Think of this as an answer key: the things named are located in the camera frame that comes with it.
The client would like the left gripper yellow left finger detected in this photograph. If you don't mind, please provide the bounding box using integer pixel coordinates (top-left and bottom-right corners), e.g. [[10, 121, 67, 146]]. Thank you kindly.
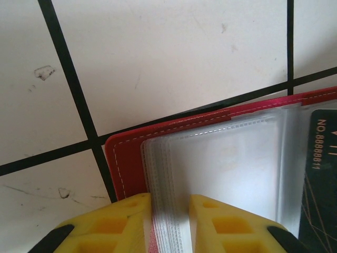
[[30, 193, 156, 253]]

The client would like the red leather card holder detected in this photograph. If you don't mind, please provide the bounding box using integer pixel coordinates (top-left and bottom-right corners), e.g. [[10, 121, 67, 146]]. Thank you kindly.
[[104, 85, 337, 253]]

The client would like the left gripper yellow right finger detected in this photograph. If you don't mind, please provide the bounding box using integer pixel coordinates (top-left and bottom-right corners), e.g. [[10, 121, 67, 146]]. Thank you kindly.
[[187, 194, 314, 253]]

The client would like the black credit card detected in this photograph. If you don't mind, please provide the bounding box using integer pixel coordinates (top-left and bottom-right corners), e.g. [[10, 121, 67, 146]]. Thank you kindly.
[[298, 108, 337, 253]]

